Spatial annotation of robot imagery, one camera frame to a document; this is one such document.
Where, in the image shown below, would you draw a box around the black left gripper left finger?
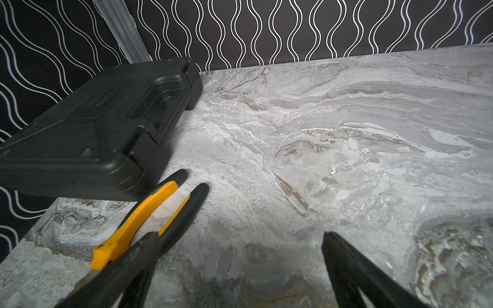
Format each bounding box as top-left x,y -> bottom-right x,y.
56,232 -> 159,307

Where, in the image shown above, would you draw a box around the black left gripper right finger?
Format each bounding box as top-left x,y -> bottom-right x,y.
322,232 -> 427,307

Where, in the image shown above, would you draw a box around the black plastic tool case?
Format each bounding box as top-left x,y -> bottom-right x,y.
1,57 -> 203,201

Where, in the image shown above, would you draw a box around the yellow black handled pliers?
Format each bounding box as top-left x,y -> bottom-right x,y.
73,169 -> 210,292

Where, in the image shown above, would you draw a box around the aluminium frame post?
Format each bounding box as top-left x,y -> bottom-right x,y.
93,0 -> 152,64

